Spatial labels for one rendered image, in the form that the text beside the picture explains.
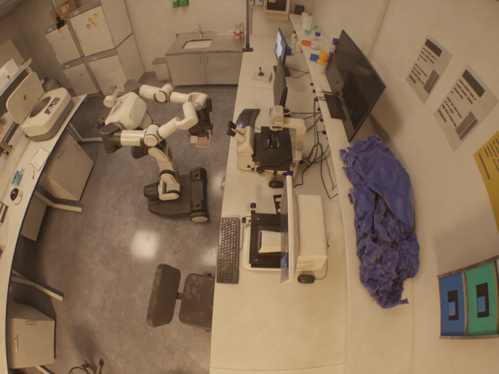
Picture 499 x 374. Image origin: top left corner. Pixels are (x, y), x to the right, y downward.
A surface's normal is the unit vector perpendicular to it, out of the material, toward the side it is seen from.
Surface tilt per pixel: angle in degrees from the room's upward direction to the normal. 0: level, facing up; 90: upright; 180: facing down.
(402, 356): 0
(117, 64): 90
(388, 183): 35
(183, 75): 90
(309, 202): 0
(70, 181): 90
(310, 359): 0
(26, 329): 90
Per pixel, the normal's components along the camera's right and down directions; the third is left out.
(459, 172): -1.00, -0.05
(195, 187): 0.02, -0.48
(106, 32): -0.04, 0.87
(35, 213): 1.00, 0.05
